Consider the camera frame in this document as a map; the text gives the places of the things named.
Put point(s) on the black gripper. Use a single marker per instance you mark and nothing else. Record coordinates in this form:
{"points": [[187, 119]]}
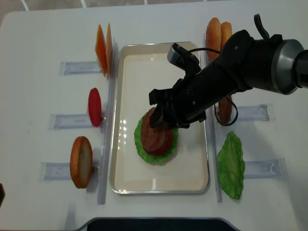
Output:
{"points": [[187, 100]]}

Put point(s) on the brown meat patty front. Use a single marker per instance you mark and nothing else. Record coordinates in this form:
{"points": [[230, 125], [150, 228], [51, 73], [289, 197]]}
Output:
{"points": [[152, 139]]}

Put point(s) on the brown meat patty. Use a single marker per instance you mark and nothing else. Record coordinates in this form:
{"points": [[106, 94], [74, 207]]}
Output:
{"points": [[152, 139], [225, 109]]}

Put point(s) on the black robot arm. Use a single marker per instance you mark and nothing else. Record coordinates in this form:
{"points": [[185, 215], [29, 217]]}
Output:
{"points": [[272, 64]]}

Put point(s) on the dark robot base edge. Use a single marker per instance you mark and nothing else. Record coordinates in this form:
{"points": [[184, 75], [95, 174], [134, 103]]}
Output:
{"points": [[159, 224]]}

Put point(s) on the red tomato slice on tray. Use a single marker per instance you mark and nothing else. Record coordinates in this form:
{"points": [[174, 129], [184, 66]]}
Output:
{"points": [[167, 145]]}

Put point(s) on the green lettuce leaf on tray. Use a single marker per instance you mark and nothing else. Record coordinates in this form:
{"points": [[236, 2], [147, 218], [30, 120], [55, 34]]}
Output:
{"points": [[155, 159]]}

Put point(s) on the brown meat patty standing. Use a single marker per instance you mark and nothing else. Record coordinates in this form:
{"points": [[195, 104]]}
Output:
{"points": [[225, 109]]}

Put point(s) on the red tomato slice standing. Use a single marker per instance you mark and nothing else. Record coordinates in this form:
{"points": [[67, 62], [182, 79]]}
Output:
{"points": [[95, 107]]}

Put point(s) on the green lettuce leaf standing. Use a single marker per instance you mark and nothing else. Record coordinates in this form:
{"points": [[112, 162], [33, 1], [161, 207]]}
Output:
{"points": [[231, 166]]}

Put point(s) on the orange cheese slice rear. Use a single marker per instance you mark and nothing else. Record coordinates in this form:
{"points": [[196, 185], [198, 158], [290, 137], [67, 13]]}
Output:
{"points": [[109, 49]]}

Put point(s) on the orange cheese slice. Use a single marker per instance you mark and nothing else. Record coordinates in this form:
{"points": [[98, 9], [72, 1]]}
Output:
{"points": [[109, 49], [100, 49]]}

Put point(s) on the orange cheese slice front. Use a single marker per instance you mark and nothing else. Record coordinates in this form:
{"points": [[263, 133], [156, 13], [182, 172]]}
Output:
{"points": [[100, 49]]}

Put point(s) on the white rectangular metal tray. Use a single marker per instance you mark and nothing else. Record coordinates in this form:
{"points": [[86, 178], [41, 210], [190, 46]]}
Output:
{"points": [[141, 69]]}

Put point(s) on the top bun half standing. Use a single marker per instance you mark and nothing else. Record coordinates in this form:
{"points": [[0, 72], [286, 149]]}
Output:
{"points": [[81, 162]]}

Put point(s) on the sesame bun half far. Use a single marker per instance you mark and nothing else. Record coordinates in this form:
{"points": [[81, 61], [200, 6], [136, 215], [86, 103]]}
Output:
{"points": [[213, 34]]}

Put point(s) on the clear acrylic rack right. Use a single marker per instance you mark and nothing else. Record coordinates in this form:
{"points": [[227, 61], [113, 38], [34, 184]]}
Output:
{"points": [[266, 174]]}

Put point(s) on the clear acrylic rack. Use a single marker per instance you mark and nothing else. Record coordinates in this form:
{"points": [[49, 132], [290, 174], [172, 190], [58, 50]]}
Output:
{"points": [[60, 171], [266, 174]]}

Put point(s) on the clear acrylic rack left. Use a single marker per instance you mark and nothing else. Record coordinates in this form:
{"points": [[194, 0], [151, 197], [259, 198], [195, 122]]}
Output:
{"points": [[60, 171]]}

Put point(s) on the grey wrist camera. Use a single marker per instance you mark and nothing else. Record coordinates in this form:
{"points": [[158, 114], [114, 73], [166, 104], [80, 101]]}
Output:
{"points": [[183, 59]]}

